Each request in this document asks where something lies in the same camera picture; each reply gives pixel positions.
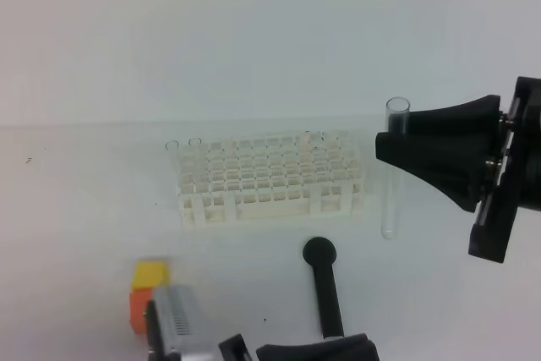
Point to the yellow foam cube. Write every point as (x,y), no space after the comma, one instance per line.
(149,274)

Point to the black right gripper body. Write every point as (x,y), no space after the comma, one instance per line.
(514,174)

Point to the black plastic scoop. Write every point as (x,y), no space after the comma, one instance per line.
(320,254)

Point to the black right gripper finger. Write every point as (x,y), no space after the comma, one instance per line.
(453,163)
(480,117)

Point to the clear test tube far left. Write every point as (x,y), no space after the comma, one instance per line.
(172,148)

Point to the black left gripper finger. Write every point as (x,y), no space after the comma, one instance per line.
(357,347)

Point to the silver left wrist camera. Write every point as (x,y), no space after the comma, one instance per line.
(176,328)

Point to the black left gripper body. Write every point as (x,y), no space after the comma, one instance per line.
(234,349)

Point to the white test tube rack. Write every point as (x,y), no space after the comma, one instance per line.
(292,174)

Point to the orange foam cube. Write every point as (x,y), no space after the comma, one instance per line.
(138,300)

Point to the clear glass test tube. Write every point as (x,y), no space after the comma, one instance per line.
(397,114)

